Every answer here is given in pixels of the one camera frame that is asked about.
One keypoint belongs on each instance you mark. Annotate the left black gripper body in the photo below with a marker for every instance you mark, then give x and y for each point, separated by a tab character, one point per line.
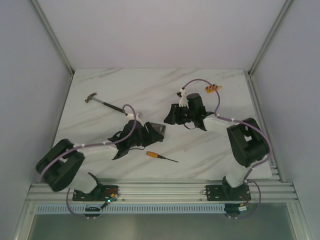
149	133

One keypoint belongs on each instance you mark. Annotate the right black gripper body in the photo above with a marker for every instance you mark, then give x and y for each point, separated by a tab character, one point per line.
187	115

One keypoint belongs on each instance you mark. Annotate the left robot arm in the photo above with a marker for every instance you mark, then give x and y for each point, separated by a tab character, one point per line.
59	168

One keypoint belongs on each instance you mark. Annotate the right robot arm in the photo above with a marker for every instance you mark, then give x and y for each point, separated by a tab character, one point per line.
248	145

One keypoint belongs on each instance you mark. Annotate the orange terminal block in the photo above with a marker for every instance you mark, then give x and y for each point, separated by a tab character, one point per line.
212	88

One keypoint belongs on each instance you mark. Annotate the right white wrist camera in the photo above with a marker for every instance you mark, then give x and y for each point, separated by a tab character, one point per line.
183	101

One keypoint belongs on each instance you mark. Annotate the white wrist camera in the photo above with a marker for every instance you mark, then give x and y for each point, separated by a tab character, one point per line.
138	117
183	101

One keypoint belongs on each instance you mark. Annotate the orange handled screwdriver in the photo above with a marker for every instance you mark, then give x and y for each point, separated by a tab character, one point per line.
157	156

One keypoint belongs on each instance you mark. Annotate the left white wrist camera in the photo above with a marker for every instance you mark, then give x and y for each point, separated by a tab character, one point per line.
138	117

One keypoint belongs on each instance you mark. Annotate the aluminium mounting rail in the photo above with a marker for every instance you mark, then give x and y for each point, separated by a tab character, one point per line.
166	191

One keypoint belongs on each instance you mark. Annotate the hammer with black handle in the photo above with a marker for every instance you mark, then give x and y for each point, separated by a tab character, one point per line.
92	97

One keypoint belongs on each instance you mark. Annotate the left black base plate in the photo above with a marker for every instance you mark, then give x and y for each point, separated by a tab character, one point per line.
99	194

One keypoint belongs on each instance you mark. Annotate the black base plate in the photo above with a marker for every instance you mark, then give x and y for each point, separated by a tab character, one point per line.
99	194
220	193

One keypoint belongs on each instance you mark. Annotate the right aluminium frame post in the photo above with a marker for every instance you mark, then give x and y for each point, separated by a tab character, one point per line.
280	18

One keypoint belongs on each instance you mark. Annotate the aluminium frame post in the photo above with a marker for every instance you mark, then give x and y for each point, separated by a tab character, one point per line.
280	18
52	36

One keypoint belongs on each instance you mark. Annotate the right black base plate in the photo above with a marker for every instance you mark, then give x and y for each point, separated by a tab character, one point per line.
220	193

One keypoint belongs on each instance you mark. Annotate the slotted cable duct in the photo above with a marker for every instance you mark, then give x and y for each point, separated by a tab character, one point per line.
130	208

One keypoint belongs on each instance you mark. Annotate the left aluminium frame post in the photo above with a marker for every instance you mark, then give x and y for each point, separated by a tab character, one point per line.
52	36

